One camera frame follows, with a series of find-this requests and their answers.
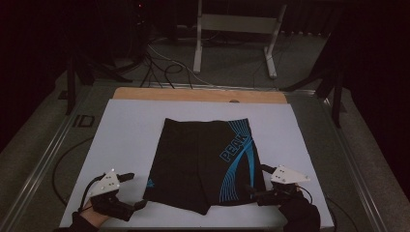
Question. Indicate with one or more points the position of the black shorts with blue print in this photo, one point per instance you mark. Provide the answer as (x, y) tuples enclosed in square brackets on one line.
[(193, 161)]

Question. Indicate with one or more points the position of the white table mat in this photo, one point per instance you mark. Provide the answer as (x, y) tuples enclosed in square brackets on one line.
[(129, 135)]

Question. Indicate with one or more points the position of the short metal floor rail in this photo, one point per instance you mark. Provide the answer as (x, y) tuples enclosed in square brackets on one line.
[(225, 87)]

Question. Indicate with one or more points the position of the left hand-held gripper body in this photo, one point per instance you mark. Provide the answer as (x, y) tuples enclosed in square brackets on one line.
[(106, 201)]

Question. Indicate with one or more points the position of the white metal stand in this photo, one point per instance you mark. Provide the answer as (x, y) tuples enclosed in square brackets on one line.
[(238, 24)]

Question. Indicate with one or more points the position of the long metal floor rail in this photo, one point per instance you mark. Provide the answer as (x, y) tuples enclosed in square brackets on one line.
[(38, 167), (354, 170)]

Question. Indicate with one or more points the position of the person's right hand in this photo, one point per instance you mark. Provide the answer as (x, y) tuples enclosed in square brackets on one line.
[(300, 193)]

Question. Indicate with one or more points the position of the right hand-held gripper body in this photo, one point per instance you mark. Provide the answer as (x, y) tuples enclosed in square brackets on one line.
[(283, 193)]

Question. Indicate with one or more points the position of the person's left hand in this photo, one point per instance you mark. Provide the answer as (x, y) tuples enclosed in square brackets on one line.
[(92, 215)]

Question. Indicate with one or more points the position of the black metal stand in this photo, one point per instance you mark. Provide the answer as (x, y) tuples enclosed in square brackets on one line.
[(336, 96), (71, 83)]

